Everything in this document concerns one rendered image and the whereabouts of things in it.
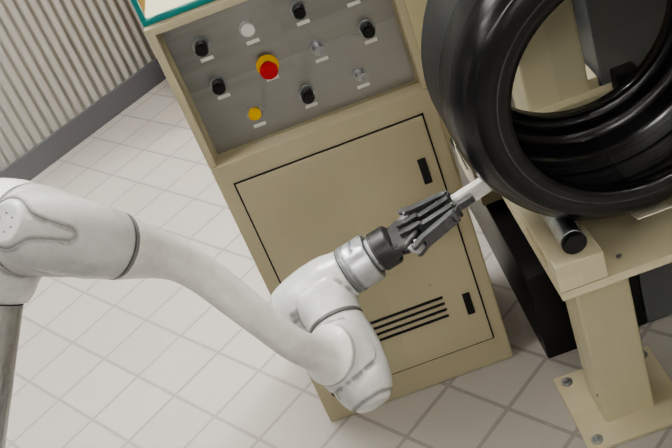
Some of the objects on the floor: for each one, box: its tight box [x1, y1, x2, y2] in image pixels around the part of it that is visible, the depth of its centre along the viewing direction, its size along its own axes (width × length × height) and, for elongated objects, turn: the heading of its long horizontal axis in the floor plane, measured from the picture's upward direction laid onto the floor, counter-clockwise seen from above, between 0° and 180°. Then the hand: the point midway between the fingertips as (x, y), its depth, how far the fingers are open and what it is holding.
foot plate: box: [553, 345, 672, 448], centre depth 249 cm, size 27×27×2 cm
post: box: [512, 0, 654, 422], centre depth 183 cm, size 13×13×250 cm
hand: (472, 192), depth 170 cm, fingers closed
